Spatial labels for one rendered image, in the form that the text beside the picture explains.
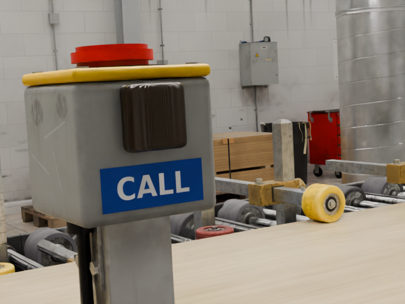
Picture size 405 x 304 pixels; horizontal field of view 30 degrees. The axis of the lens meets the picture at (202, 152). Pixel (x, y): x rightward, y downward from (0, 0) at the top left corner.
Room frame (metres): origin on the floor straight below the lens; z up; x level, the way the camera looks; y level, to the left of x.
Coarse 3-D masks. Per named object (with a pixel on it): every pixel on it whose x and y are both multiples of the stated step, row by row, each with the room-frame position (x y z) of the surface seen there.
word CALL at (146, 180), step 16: (176, 160) 0.35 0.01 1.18; (192, 160) 0.35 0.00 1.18; (112, 176) 0.33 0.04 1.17; (128, 176) 0.33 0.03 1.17; (144, 176) 0.34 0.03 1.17; (160, 176) 0.34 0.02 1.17; (176, 176) 0.35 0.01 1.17; (192, 176) 0.35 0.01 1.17; (112, 192) 0.33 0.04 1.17; (128, 192) 0.33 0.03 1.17; (144, 192) 0.34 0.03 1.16; (160, 192) 0.34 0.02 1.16; (176, 192) 0.35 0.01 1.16; (192, 192) 0.35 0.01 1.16; (112, 208) 0.33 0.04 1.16; (128, 208) 0.33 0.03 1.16; (144, 208) 0.34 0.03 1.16
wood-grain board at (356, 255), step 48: (240, 240) 1.46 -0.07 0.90; (288, 240) 1.44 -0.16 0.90; (336, 240) 1.41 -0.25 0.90; (384, 240) 1.39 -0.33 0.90; (0, 288) 1.19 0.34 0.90; (48, 288) 1.18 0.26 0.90; (192, 288) 1.13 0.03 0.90; (240, 288) 1.12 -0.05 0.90; (288, 288) 1.10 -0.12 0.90; (336, 288) 1.09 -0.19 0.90; (384, 288) 1.07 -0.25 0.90
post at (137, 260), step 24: (168, 216) 0.36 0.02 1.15; (120, 240) 0.35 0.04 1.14; (144, 240) 0.36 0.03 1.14; (168, 240) 0.36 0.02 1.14; (120, 264) 0.35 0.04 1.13; (144, 264) 0.36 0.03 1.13; (168, 264) 0.36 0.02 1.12; (96, 288) 0.36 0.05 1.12; (120, 288) 0.35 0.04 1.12; (144, 288) 0.36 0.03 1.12; (168, 288) 0.36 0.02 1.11
